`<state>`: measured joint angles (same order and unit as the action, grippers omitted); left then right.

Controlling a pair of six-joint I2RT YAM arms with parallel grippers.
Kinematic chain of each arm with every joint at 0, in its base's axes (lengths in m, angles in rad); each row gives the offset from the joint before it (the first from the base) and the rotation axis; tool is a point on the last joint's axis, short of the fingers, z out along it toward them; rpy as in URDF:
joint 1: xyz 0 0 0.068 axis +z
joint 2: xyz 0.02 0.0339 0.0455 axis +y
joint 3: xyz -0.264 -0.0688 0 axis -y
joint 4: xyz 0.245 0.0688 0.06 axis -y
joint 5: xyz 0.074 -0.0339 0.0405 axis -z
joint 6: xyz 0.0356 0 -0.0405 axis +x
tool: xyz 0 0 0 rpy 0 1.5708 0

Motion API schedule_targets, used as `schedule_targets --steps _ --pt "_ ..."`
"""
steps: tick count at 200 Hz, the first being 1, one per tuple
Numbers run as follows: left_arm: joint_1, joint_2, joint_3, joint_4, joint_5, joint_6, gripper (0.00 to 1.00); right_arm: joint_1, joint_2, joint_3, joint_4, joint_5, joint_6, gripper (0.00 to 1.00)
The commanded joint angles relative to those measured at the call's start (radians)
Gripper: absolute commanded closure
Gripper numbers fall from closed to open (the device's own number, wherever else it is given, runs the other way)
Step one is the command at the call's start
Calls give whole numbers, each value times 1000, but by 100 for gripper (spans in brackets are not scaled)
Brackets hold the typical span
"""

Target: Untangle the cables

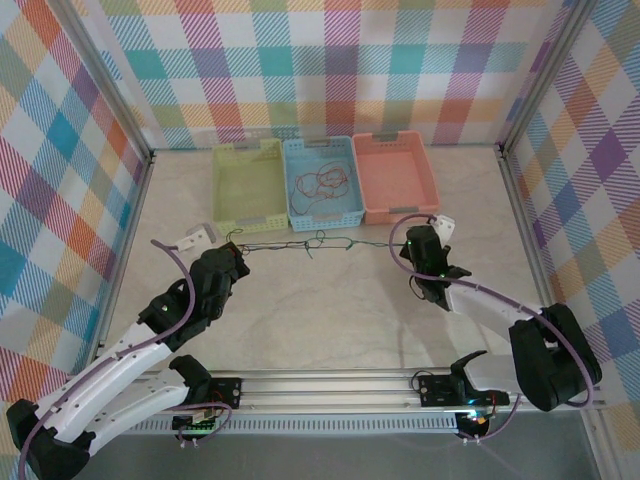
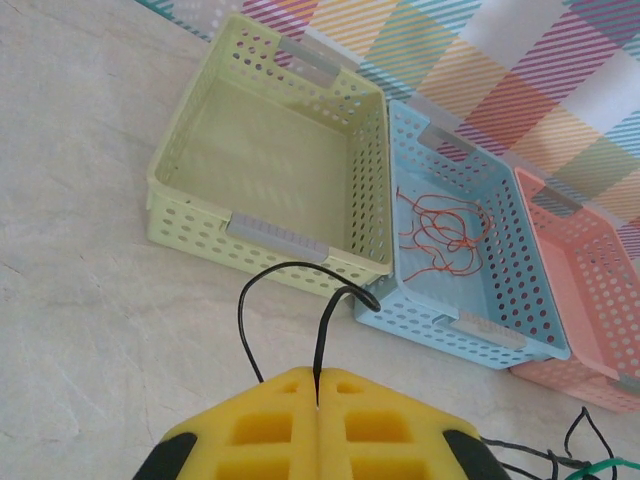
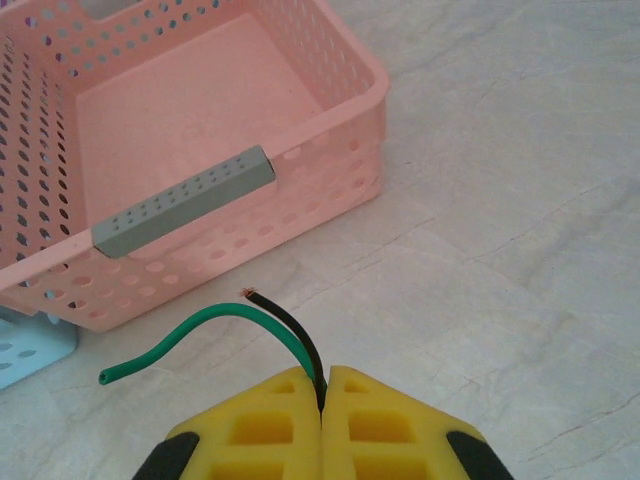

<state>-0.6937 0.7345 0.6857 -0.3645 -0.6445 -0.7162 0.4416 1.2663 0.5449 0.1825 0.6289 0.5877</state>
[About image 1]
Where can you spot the blue plastic basket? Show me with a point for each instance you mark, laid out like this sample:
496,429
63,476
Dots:
325,220

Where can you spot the pink plastic basket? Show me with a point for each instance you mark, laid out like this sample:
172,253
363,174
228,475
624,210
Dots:
395,175

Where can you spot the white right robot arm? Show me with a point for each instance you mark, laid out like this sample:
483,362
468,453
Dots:
500,305

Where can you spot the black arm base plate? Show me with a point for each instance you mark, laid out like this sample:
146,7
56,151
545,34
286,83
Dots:
435,392
227,387

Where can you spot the aluminium frame post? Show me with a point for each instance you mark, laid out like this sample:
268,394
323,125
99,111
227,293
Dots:
550,75
100,75

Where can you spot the green plastic basket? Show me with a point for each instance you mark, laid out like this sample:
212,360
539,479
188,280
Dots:
245,185

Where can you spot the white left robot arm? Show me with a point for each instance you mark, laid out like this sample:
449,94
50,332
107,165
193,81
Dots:
110,365

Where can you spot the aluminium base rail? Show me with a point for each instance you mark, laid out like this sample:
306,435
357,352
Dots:
325,390

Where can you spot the aluminium side rail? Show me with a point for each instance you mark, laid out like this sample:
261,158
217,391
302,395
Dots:
530,250
135,210

